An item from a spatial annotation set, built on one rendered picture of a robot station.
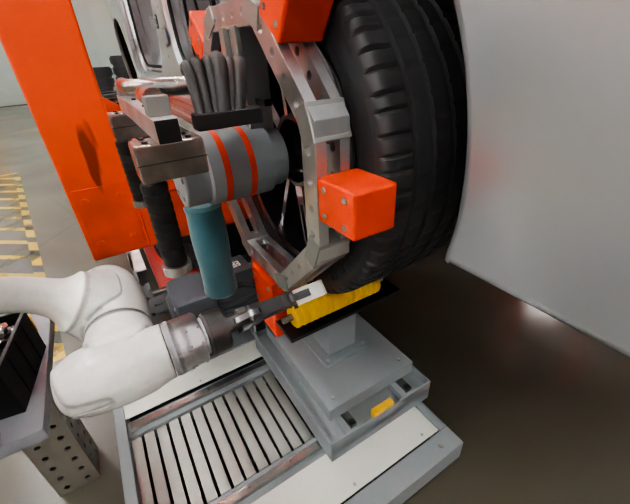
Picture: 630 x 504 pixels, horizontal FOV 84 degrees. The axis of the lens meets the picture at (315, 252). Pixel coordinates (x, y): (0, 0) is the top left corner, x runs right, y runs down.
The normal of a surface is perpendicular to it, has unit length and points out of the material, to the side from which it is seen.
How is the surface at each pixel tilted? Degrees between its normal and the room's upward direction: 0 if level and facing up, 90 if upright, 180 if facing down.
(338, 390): 0
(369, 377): 0
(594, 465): 0
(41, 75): 90
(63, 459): 90
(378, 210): 90
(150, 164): 90
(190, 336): 45
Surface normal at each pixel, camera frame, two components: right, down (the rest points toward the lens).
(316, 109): 0.34, -0.32
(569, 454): -0.04, -0.86
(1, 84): 0.63, 0.36
